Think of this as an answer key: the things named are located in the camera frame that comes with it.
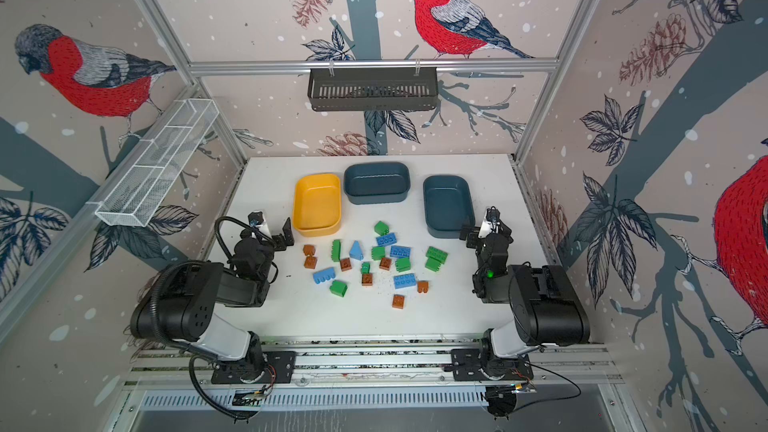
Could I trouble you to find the long green lego brick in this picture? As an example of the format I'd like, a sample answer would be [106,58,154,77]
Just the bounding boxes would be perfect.
[331,239,341,262]

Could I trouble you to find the light blue sloped lego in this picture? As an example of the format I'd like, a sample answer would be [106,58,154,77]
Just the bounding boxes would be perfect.
[349,241,364,261]

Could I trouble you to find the green lego top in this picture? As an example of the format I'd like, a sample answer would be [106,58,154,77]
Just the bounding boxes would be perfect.
[374,221,389,236]

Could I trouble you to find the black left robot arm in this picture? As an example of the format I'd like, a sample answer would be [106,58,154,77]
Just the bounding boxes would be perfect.
[129,211,296,386]

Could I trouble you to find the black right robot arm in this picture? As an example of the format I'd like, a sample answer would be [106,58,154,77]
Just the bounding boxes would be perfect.
[460,222,591,380]

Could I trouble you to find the yellow plastic bin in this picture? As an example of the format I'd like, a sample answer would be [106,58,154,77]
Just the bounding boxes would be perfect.
[292,173,342,237]

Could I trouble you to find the right dark teal bin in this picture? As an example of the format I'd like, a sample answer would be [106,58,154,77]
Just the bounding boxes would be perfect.
[423,175,475,239]

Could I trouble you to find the dark teal bin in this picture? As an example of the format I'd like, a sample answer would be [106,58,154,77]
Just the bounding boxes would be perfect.
[423,175,475,239]
[343,162,411,205]

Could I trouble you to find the middle dark teal bin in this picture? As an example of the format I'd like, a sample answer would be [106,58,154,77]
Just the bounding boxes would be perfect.
[343,162,411,205]

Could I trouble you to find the blue lego lower plate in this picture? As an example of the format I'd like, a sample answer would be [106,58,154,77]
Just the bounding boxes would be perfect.
[393,273,418,290]

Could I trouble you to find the blue lego plate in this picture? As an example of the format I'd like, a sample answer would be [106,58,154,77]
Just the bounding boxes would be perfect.
[376,232,397,247]
[393,273,418,290]
[389,245,411,259]

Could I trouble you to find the blue lego middle plate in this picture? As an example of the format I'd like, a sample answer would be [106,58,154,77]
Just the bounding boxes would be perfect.
[389,245,411,259]

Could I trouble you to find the blue lego upper plate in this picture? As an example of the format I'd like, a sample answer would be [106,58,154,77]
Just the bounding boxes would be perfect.
[376,232,397,247]

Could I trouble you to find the brown lego bottom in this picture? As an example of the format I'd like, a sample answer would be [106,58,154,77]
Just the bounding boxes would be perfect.
[392,294,405,310]

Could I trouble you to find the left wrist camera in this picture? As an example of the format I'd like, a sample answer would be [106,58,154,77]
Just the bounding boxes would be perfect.
[248,211,268,230]

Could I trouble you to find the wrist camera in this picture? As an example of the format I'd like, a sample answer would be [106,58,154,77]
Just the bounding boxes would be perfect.
[480,206,501,237]
[248,211,268,230]

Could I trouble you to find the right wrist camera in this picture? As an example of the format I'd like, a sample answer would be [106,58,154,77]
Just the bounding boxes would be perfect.
[480,206,501,237]

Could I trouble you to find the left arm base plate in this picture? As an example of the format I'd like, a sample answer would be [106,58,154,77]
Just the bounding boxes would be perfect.
[211,351,296,385]

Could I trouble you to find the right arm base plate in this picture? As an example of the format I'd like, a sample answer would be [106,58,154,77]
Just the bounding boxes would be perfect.
[443,348,533,382]

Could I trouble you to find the white mesh wall shelf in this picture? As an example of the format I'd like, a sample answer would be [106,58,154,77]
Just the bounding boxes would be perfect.
[95,98,219,227]

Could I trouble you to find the black hanging wire basket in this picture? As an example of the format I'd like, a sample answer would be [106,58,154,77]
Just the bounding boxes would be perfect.
[307,67,439,112]

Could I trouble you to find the aluminium mounting rail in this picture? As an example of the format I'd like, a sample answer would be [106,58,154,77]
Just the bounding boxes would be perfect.
[122,335,625,391]

